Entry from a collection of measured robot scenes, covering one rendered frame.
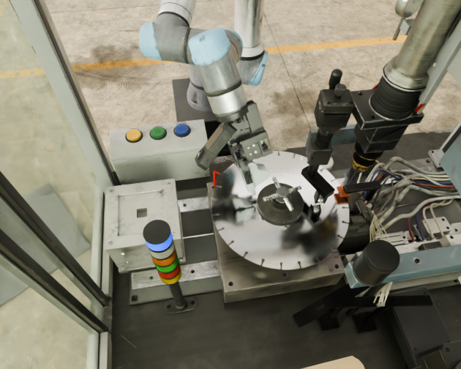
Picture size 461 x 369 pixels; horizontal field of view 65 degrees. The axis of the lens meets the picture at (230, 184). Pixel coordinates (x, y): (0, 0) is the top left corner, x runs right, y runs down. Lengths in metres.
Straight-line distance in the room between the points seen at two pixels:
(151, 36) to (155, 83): 1.84
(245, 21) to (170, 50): 0.39
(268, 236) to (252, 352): 0.29
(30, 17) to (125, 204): 0.47
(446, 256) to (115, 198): 0.75
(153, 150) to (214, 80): 0.40
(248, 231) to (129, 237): 0.29
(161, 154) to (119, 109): 1.50
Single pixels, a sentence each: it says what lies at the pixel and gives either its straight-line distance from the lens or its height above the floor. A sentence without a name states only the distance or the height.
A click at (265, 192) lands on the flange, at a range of 0.87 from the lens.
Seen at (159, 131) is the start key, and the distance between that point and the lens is 1.08.
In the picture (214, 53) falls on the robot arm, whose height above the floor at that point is 1.28.
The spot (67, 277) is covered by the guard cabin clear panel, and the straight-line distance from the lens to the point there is 0.78.
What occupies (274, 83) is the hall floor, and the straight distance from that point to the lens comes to 2.66.
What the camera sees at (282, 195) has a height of 1.00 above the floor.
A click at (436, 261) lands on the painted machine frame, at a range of 0.80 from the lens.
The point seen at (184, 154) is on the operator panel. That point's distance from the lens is 1.06.
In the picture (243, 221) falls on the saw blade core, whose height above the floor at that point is 0.95.
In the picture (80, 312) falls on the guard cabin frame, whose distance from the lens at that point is 0.81.
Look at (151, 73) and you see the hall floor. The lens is 2.77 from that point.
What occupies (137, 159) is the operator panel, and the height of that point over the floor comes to 0.88.
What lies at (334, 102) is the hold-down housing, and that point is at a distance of 0.67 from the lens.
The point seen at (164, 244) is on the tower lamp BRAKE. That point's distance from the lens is 0.60.
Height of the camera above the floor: 1.69
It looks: 55 degrees down
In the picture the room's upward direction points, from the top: 2 degrees clockwise
